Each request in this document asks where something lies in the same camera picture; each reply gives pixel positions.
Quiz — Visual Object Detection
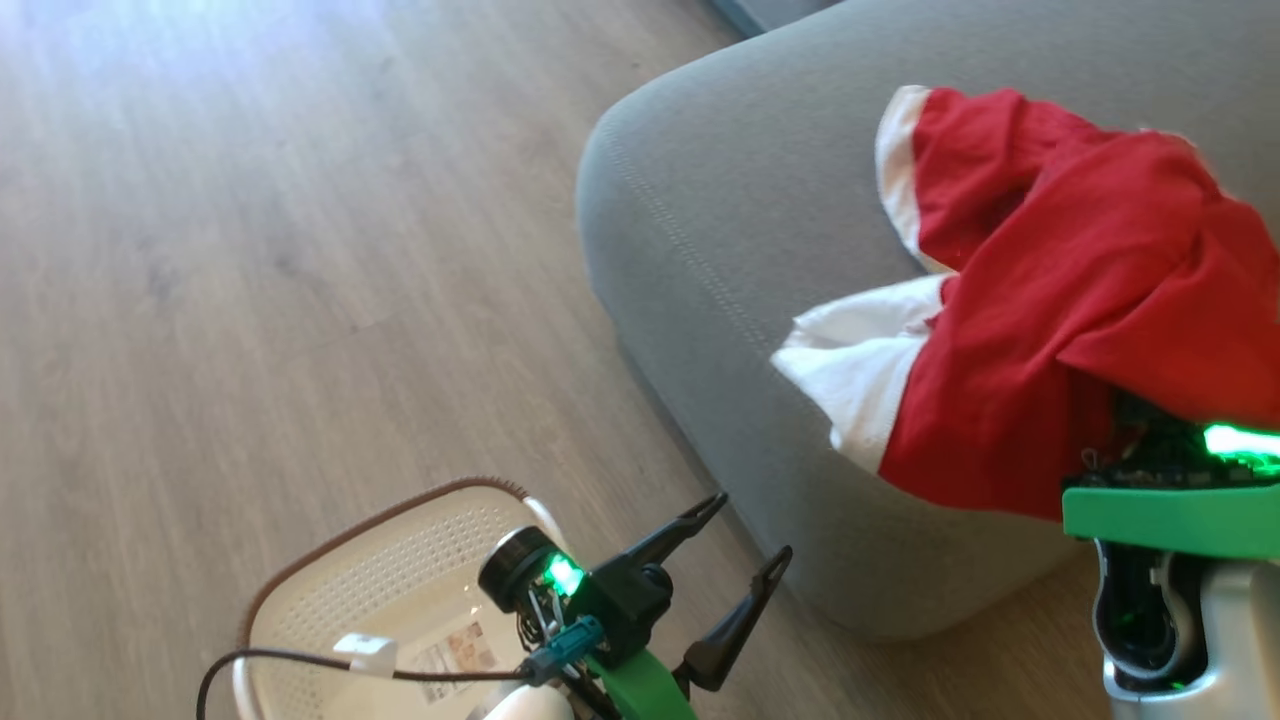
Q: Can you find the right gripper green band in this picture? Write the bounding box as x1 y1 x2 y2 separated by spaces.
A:
1062 398 1280 561

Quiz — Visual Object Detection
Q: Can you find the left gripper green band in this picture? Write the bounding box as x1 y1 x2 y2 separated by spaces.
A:
560 493 794 720

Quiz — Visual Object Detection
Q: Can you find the red and white garment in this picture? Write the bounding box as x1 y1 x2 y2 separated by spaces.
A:
770 85 1280 522

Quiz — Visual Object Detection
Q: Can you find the paper sticker in basket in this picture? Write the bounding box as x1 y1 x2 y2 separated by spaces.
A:
408 621 503 703

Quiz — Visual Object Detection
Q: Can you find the white perforated laundry basket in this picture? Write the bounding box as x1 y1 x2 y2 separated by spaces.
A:
232 476 573 720

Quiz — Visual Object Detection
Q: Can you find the grey fabric sofa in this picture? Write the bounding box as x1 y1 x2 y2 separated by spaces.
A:
576 0 1280 642

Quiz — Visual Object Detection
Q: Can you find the blue-grey sofa section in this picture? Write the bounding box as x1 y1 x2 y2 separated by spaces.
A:
708 0 843 38

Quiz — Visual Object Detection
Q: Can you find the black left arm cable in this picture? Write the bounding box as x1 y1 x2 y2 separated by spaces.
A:
196 617 607 720

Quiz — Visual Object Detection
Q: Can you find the white left cable label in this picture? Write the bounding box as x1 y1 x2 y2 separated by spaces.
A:
332 632 400 680

